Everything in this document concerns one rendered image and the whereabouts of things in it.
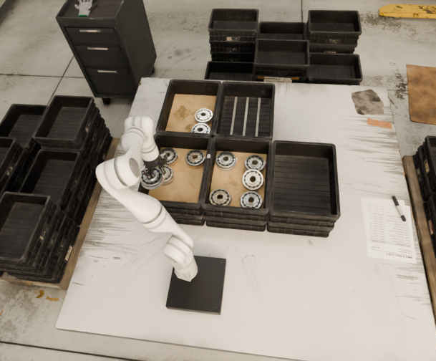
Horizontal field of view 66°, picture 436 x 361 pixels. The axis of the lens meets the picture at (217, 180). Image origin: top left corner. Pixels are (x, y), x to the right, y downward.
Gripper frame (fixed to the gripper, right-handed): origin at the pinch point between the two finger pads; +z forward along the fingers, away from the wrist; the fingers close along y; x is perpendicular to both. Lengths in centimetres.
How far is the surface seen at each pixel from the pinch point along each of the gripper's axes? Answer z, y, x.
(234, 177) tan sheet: 17.2, 30.7, -17.2
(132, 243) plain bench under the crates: 30.2, -26.1, -4.8
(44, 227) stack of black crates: 48, -58, 47
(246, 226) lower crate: 27, 20, -37
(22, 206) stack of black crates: 51, -63, 72
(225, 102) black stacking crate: 17, 62, 24
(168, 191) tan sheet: 17.2, 1.7, -1.2
